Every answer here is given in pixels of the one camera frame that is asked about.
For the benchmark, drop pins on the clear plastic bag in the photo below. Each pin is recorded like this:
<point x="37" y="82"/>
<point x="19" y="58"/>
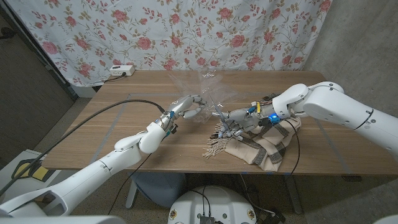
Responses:
<point x="217" y="88"/>

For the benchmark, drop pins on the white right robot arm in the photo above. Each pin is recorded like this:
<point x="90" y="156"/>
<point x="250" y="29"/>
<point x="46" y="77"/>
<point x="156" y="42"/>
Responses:
<point x="335" y="109"/>

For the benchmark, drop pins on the white floor panel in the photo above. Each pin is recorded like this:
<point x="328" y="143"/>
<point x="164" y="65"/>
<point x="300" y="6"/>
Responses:
<point x="9" y="161"/>

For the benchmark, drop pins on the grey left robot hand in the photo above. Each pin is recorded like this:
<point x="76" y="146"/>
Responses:
<point x="180" y="104"/>

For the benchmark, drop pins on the yellow black floor object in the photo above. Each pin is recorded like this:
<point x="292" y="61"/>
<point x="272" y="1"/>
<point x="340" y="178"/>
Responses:
<point x="40" y="172"/>

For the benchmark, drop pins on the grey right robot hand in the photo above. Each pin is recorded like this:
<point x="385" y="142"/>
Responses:
<point x="241" y="115"/>

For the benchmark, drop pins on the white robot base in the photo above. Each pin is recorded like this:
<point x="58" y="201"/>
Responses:
<point x="217" y="205"/>

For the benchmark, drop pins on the beige plaid fringed scarf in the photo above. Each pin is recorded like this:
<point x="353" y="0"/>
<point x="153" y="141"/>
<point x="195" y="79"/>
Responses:
<point x="267" y="149"/>

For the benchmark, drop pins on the floral print backdrop curtain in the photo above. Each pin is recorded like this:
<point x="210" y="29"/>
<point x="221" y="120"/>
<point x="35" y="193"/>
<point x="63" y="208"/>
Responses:
<point x="186" y="31"/>

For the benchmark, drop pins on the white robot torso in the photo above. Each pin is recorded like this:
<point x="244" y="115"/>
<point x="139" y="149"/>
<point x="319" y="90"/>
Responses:
<point x="62" y="221"/>

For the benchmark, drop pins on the grey chair under table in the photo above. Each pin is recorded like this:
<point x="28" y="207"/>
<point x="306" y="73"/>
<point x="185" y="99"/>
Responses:
<point x="158" y="186"/>

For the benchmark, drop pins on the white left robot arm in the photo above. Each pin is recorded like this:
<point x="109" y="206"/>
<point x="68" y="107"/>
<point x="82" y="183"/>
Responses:
<point x="93" y="174"/>

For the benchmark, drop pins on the black power adapter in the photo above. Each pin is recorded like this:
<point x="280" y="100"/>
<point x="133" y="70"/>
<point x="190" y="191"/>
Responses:
<point x="276" y="217"/>

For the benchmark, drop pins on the black backdrop frame pole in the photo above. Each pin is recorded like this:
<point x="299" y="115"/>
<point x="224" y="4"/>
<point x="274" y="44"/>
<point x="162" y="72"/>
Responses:
<point x="40" y="53"/>

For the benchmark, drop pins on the white power strip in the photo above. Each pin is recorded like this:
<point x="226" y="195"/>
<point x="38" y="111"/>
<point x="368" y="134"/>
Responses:
<point x="122" y="70"/>

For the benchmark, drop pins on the grey metal table leg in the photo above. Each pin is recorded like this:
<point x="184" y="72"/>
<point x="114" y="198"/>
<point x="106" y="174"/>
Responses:
<point x="293" y="196"/>

